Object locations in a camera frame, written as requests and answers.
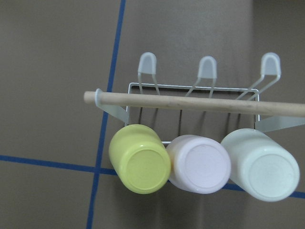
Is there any pale green plastic cup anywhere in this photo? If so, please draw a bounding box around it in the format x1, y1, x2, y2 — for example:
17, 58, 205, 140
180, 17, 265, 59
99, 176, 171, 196
221, 128, 300, 202

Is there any white wire cup rack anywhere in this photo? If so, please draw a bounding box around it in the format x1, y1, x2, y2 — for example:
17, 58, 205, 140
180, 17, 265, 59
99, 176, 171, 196
83, 52, 305, 133

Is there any yellow plastic cup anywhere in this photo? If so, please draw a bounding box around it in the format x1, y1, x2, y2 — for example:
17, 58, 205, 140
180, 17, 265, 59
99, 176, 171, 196
109, 124, 171, 194

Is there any pink plastic cup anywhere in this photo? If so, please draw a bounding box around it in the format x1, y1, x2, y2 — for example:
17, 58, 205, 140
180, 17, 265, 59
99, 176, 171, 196
166, 135, 231, 194

